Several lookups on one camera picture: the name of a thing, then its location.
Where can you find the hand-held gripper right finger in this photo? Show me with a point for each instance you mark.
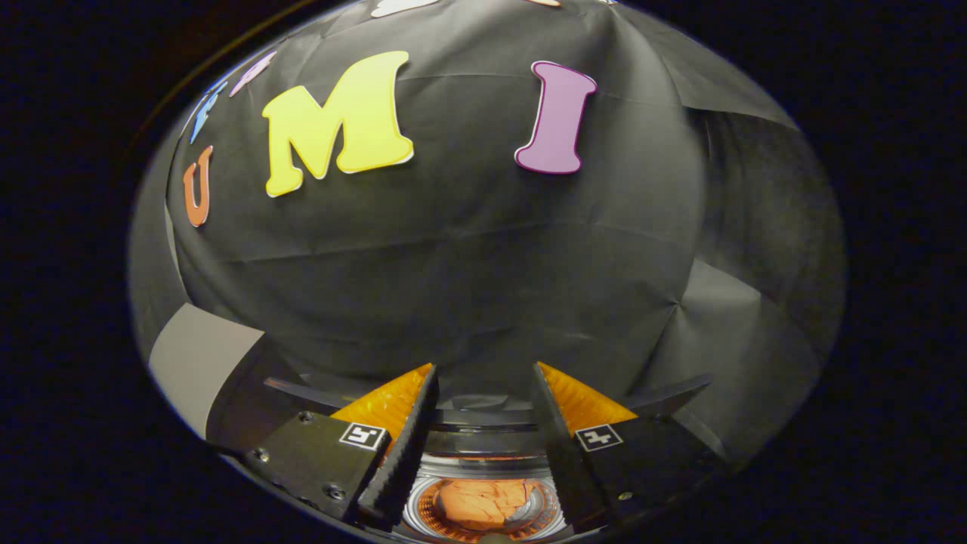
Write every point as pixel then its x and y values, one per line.
pixel 559 453

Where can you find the grey cabinet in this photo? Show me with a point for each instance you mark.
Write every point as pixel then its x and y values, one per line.
pixel 196 355

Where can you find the yellow polo shirt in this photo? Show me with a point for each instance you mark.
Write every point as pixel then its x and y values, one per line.
pixel 483 502

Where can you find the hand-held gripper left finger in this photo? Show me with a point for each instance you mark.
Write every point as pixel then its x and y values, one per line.
pixel 408 453

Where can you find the dark washing machine lid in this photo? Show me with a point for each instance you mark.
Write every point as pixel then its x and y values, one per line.
pixel 483 420

